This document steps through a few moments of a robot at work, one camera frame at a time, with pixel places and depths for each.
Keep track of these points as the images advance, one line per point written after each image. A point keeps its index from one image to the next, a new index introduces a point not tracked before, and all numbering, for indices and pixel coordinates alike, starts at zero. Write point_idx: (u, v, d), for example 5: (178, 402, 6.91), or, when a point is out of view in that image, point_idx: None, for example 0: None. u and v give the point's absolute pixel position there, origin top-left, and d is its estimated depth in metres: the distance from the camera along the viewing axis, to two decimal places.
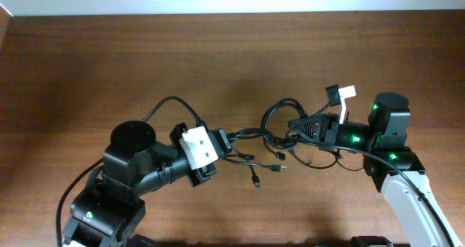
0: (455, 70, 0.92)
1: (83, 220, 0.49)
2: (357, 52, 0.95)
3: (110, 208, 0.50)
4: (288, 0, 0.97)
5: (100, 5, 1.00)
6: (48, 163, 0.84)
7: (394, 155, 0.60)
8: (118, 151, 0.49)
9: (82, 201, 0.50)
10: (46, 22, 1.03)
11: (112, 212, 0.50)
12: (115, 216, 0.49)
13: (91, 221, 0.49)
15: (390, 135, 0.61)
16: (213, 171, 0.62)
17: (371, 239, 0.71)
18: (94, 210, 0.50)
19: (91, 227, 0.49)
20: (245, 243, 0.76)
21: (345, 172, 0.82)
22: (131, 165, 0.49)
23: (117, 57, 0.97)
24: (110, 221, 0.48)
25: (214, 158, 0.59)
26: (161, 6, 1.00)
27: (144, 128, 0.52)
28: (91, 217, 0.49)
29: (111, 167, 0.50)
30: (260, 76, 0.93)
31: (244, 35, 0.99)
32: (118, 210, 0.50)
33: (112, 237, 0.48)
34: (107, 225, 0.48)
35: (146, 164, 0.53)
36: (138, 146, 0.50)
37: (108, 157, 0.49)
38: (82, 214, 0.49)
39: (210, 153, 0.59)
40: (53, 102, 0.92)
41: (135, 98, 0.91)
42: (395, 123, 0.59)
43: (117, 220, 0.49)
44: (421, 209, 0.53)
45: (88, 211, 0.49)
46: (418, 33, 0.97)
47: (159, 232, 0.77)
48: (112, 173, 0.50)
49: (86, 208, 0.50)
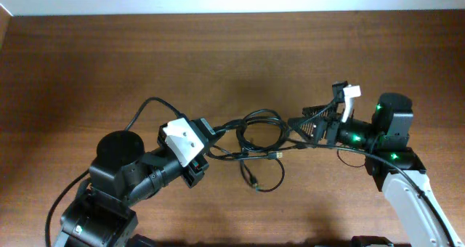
0: (455, 70, 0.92)
1: (73, 234, 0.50)
2: (357, 52, 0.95)
3: (99, 221, 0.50)
4: (288, 0, 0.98)
5: (101, 5, 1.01)
6: (48, 163, 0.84)
7: (395, 155, 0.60)
8: (104, 165, 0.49)
9: (71, 215, 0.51)
10: (46, 22, 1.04)
11: (102, 224, 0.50)
12: (105, 229, 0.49)
13: (81, 235, 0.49)
15: (393, 136, 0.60)
16: (205, 165, 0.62)
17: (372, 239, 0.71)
18: (84, 224, 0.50)
19: (81, 240, 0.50)
20: (245, 243, 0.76)
21: (345, 172, 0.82)
22: (119, 177, 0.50)
23: (117, 57, 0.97)
24: (99, 235, 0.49)
25: (200, 146, 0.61)
26: (161, 6, 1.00)
27: (129, 139, 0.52)
28: (81, 231, 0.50)
29: (99, 180, 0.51)
30: (260, 75, 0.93)
31: (245, 34, 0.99)
32: (107, 221, 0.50)
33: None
34: (96, 239, 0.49)
35: (134, 175, 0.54)
36: (124, 158, 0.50)
37: (95, 171, 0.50)
38: (72, 227, 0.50)
39: (195, 143, 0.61)
40: (53, 101, 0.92)
41: (135, 98, 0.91)
42: (398, 123, 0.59)
43: (107, 233, 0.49)
44: (421, 206, 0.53)
45: (78, 225, 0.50)
46: (418, 32, 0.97)
47: (159, 232, 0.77)
48: (100, 184, 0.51)
49: (75, 222, 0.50)
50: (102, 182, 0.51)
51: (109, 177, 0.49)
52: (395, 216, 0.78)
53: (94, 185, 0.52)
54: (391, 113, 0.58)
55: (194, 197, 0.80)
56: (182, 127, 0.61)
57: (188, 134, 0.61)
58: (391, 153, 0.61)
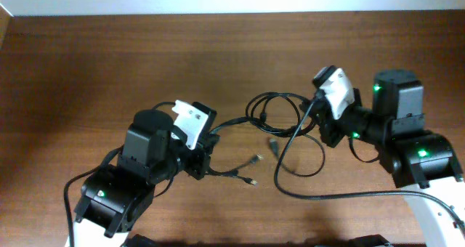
0: (455, 70, 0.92)
1: (94, 200, 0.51)
2: (357, 53, 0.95)
3: (121, 188, 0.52)
4: (288, 1, 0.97)
5: (100, 6, 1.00)
6: (48, 163, 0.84)
7: (424, 151, 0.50)
8: (140, 129, 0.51)
9: (93, 181, 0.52)
10: (46, 22, 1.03)
11: (123, 192, 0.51)
12: (126, 196, 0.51)
13: (103, 200, 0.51)
15: (405, 118, 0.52)
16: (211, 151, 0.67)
17: (366, 239, 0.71)
18: (107, 189, 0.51)
19: (102, 205, 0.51)
20: (245, 243, 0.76)
21: (345, 172, 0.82)
22: (152, 142, 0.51)
23: (117, 57, 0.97)
24: (121, 200, 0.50)
25: (205, 117, 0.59)
26: (161, 6, 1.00)
27: (162, 112, 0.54)
28: (102, 196, 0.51)
29: (131, 144, 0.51)
30: (260, 76, 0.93)
31: (244, 35, 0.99)
32: (128, 189, 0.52)
33: (123, 215, 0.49)
34: (118, 204, 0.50)
35: (160, 148, 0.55)
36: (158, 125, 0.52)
37: (131, 134, 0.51)
38: (94, 193, 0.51)
39: (200, 115, 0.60)
40: (53, 101, 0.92)
41: (135, 98, 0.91)
42: (406, 99, 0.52)
43: (128, 200, 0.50)
44: (454, 234, 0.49)
45: (99, 190, 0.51)
46: (418, 33, 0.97)
47: (159, 232, 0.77)
48: (131, 150, 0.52)
49: (96, 187, 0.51)
50: (133, 147, 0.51)
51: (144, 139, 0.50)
52: (395, 216, 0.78)
53: (124, 152, 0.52)
54: (399, 91, 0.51)
55: (195, 197, 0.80)
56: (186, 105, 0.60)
57: (193, 110, 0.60)
58: (418, 150, 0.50)
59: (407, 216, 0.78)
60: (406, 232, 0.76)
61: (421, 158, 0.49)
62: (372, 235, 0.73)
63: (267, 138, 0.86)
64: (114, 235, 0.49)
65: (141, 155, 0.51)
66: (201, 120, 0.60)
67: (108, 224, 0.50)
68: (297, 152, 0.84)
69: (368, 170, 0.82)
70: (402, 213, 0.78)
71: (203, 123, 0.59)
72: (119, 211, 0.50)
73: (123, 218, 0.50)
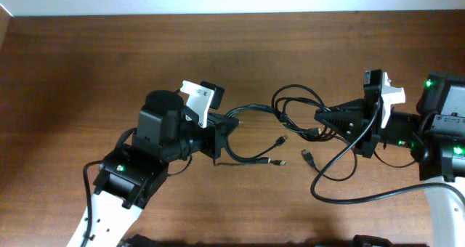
0: (455, 71, 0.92)
1: (112, 173, 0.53)
2: (357, 53, 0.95)
3: (138, 164, 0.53)
4: (289, 1, 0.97)
5: (100, 6, 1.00)
6: (49, 163, 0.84)
7: (459, 148, 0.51)
8: (152, 110, 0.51)
9: (112, 158, 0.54)
10: (46, 21, 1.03)
11: (141, 168, 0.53)
12: (144, 171, 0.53)
13: (121, 174, 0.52)
15: (451, 116, 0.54)
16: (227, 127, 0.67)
17: (373, 238, 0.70)
18: (125, 165, 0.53)
19: (120, 179, 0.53)
20: (245, 243, 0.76)
21: (345, 171, 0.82)
22: (165, 123, 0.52)
23: (118, 57, 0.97)
24: (139, 175, 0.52)
25: (212, 92, 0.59)
26: (161, 7, 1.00)
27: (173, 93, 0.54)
28: (121, 171, 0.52)
29: (146, 124, 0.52)
30: (261, 76, 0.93)
31: (244, 35, 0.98)
32: (145, 166, 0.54)
33: (142, 188, 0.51)
34: (136, 177, 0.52)
35: (173, 128, 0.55)
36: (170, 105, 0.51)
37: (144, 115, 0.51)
38: (113, 168, 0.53)
39: (207, 92, 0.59)
40: (54, 101, 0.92)
41: (135, 98, 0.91)
42: (456, 97, 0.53)
43: (146, 174, 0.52)
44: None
45: (119, 165, 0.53)
46: (418, 33, 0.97)
47: (159, 232, 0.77)
48: (144, 129, 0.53)
49: (115, 163, 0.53)
50: (147, 128, 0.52)
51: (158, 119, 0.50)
52: (395, 216, 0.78)
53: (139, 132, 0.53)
54: (451, 86, 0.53)
55: (195, 198, 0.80)
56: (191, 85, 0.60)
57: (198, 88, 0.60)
58: (454, 147, 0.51)
59: (408, 216, 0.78)
60: (406, 232, 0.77)
61: (455, 154, 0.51)
62: (378, 237, 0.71)
63: (267, 138, 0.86)
64: (131, 206, 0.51)
65: (155, 135, 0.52)
66: (208, 96, 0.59)
67: (126, 196, 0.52)
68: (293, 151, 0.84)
69: (368, 170, 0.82)
70: (402, 213, 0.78)
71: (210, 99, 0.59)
72: (136, 185, 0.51)
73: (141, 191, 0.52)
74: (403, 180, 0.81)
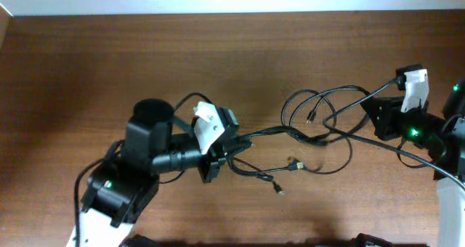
0: (455, 70, 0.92)
1: (100, 190, 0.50)
2: (357, 52, 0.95)
3: (126, 180, 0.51)
4: (289, 0, 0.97)
5: (100, 5, 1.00)
6: (48, 163, 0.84)
7: None
8: (139, 123, 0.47)
9: (99, 173, 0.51)
10: (45, 21, 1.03)
11: (129, 184, 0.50)
12: (133, 187, 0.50)
13: (109, 191, 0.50)
15: None
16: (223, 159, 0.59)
17: (373, 238, 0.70)
18: (112, 181, 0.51)
19: (108, 196, 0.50)
20: (245, 243, 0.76)
21: (345, 171, 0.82)
22: (152, 135, 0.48)
23: (118, 57, 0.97)
24: (128, 192, 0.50)
25: (222, 130, 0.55)
26: (161, 6, 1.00)
27: (160, 103, 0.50)
28: (109, 187, 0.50)
29: (131, 138, 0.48)
30: (261, 75, 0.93)
31: (244, 35, 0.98)
32: (134, 182, 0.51)
33: (130, 207, 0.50)
34: (124, 195, 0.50)
35: (163, 139, 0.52)
36: (158, 118, 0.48)
37: (130, 128, 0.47)
38: (100, 184, 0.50)
39: (217, 127, 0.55)
40: (53, 101, 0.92)
41: (135, 98, 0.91)
42: None
43: (135, 191, 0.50)
44: None
45: (106, 181, 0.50)
46: (418, 32, 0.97)
47: (159, 232, 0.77)
48: (131, 143, 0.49)
49: (102, 179, 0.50)
50: (133, 142, 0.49)
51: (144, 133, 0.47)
52: (396, 216, 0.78)
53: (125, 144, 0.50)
54: None
55: (195, 197, 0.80)
56: (205, 110, 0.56)
57: (213, 118, 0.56)
58: None
59: (408, 216, 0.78)
60: (406, 232, 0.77)
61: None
62: (378, 237, 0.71)
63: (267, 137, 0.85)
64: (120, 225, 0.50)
65: (143, 149, 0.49)
66: (218, 131, 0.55)
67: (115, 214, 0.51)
68: (294, 151, 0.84)
69: (368, 169, 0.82)
70: (402, 213, 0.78)
71: (216, 136, 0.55)
72: (125, 204, 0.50)
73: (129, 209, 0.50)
74: (403, 180, 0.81)
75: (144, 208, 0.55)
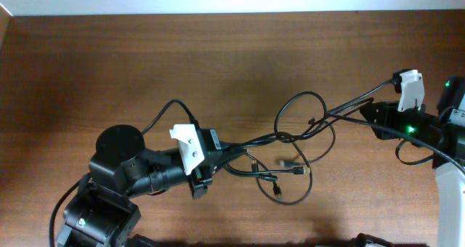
0: (454, 71, 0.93)
1: (75, 227, 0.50)
2: (357, 53, 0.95)
3: (102, 213, 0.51)
4: (289, 1, 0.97)
5: (100, 6, 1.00)
6: (49, 164, 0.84)
7: None
8: (104, 161, 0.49)
9: (74, 208, 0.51)
10: (44, 21, 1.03)
11: (105, 219, 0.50)
12: (109, 222, 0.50)
13: (84, 227, 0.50)
15: None
16: (208, 179, 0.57)
17: (372, 238, 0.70)
18: (86, 218, 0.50)
19: (84, 233, 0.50)
20: (245, 243, 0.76)
21: (345, 171, 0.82)
22: (119, 173, 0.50)
23: (118, 57, 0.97)
24: (104, 228, 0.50)
25: (201, 158, 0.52)
26: (161, 6, 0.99)
27: (128, 135, 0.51)
28: (84, 224, 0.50)
29: (99, 176, 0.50)
30: (261, 76, 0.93)
31: (244, 35, 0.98)
32: (110, 216, 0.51)
33: (106, 243, 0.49)
34: (100, 232, 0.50)
35: (136, 172, 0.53)
36: (123, 154, 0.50)
37: (94, 167, 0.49)
38: (75, 221, 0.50)
39: (197, 154, 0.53)
40: (53, 102, 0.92)
41: (135, 98, 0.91)
42: None
43: (111, 226, 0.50)
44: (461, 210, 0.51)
45: (81, 219, 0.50)
46: (418, 33, 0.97)
47: (159, 232, 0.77)
48: (102, 181, 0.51)
49: (77, 216, 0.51)
50: (102, 179, 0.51)
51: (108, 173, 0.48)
52: (396, 216, 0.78)
53: (96, 180, 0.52)
54: None
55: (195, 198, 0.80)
56: (185, 133, 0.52)
57: (192, 142, 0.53)
58: None
59: (408, 216, 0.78)
60: (406, 231, 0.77)
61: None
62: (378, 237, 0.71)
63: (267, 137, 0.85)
64: None
65: (112, 185, 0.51)
66: (197, 160, 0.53)
67: None
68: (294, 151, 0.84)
69: (368, 169, 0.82)
70: (402, 213, 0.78)
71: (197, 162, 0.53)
72: (101, 240, 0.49)
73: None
74: (403, 180, 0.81)
75: (125, 240, 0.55)
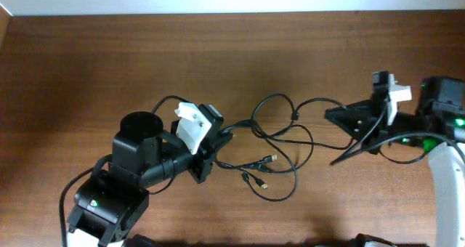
0: (455, 71, 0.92)
1: (86, 208, 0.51)
2: (357, 53, 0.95)
3: (114, 197, 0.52)
4: (290, 1, 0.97)
5: (100, 6, 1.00)
6: (48, 164, 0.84)
7: (461, 120, 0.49)
8: (126, 138, 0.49)
9: (86, 190, 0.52)
10: (45, 21, 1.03)
11: (116, 201, 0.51)
12: (120, 205, 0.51)
13: (96, 209, 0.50)
15: (448, 104, 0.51)
16: (213, 152, 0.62)
17: (372, 237, 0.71)
18: (99, 199, 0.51)
19: (95, 214, 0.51)
20: (245, 243, 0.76)
21: (345, 171, 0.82)
22: (140, 152, 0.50)
23: (118, 57, 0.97)
24: (115, 211, 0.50)
25: (208, 126, 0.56)
26: (161, 6, 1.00)
27: (148, 115, 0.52)
28: (96, 205, 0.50)
29: (120, 153, 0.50)
30: (261, 75, 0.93)
31: (244, 35, 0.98)
32: (123, 199, 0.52)
33: (117, 225, 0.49)
34: (111, 213, 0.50)
35: (152, 153, 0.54)
36: (146, 132, 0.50)
37: (118, 143, 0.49)
38: (86, 203, 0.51)
39: (204, 123, 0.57)
40: (52, 101, 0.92)
41: (135, 98, 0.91)
42: (447, 86, 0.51)
43: (122, 208, 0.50)
44: None
45: (93, 200, 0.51)
46: (418, 32, 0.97)
47: (159, 232, 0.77)
48: (120, 160, 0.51)
49: (89, 197, 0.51)
50: (121, 157, 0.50)
51: (131, 150, 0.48)
52: (395, 216, 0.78)
53: (113, 161, 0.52)
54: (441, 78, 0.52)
55: (195, 197, 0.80)
56: (189, 109, 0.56)
57: (197, 115, 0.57)
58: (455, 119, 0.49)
59: (408, 216, 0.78)
60: (406, 232, 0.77)
61: (458, 126, 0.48)
62: (378, 237, 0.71)
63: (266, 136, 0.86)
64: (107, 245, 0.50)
65: (131, 164, 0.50)
66: (204, 128, 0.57)
67: (102, 233, 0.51)
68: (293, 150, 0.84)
69: (368, 169, 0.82)
70: (402, 213, 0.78)
71: (206, 131, 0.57)
72: (112, 221, 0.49)
73: (117, 227, 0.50)
74: (402, 180, 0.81)
75: (132, 225, 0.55)
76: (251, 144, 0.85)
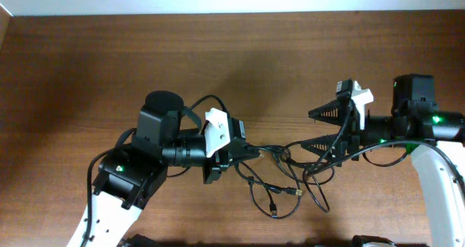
0: (453, 72, 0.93)
1: (112, 175, 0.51)
2: (357, 54, 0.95)
3: (138, 165, 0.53)
4: (290, 1, 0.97)
5: (100, 6, 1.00)
6: (48, 164, 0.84)
7: (437, 118, 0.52)
8: (152, 108, 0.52)
9: (110, 158, 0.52)
10: (45, 21, 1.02)
11: (142, 168, 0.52)
12: (144, 172, 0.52)
13: (120, 174, 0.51)
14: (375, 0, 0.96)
15: (422, 101, 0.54)
16: (225, 164, 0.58)
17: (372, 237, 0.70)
18: (125, 165, 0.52)
19: (120, 179, 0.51)
20: (245, 243, 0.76)
21: (346, 171, 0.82)
22: (164, 122, 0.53)
23: (118, 57, 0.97)
24: (139, 176, 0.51)
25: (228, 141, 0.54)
26: (161, 6, 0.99)
27: (171, 94, 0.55)
28: (122, 171, 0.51)
29: (144, 123, 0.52)
30: (261, 75, 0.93)
31: (244, 35, 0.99)
32: (146, 167, 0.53)
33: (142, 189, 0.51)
34: (136, 178, 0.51)
35: (171, 128, 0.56)
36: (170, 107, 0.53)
37: (144, 114, 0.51)
38: (112, 168, 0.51)
39: (224, 136, 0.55)
40: (53, 101, 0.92)
41: (135, 98, 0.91)
42: (423, 85, 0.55)
43: (147, 174, 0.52)
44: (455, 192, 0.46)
45: (118, 165, 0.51)
46: (418, 33, 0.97)
47: (159, 232, 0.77)
48: (144, 131, 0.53)
49: (115, 164, 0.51)
50: (145, 127, 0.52)
51: (157, 119, 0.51)
52: (395, 216, 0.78)
53: (138, 132, 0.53)
54: (413, 77, 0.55)
55: (195, 197, 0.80)
56: (218, 117, 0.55)
57: (223, 126, 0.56)
58: (433, 116, 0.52)
59: (407, 216, 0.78)
60: (406, 232, 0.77)
61: (434, 123, 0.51)
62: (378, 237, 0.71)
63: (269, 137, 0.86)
64: (131, 207, 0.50)
65: (155, 135, 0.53)
66: (222, 142, 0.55)
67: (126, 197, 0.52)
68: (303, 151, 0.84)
69: (368, 169, 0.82)
70: (402, 213, 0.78)
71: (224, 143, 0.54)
72: (136, 186, 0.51)
73: (140, 192, 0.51)
74: (403, 180, 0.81)
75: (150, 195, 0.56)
76: (256, 143, 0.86)
